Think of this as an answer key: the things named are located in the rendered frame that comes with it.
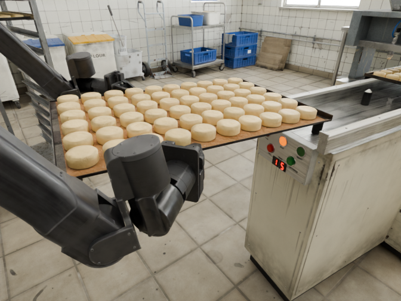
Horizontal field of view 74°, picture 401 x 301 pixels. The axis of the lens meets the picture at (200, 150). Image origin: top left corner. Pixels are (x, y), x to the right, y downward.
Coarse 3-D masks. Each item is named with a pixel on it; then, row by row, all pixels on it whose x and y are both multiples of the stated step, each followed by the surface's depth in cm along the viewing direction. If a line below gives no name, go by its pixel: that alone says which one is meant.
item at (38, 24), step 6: (30, 0) 139; (30, 6) 140; (36, 6) 141; (36, 12) 142; (36, 18) 143; (36, 24) 144; (36, 30) 147; (42, 30) 147; (42, 36) 148; (42, 42) 149; (42, 48) 151; (48, 48) 152; (48, 54) 153; (48, 60) 154
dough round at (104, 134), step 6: (108, 126) 53; (114, 126) 53; (96, 132) 50; (102, 132) 50; (108, 132) 50; (114, 132) 50; (120, 132) 50; (102, 138) 49; (108, 138) 49; (114, 138) 49; (120, 138) 50; (102, 144) 49
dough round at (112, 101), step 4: (116, 96) 69; (120, 96) 69; (108, 100) 67; (112, 100) 66; (116, 100) 66; (120, 100) 66; (124, 100) 66; (108, 104) 67; (112, 104) 66; (116, 104) 66; (112, 108) 66
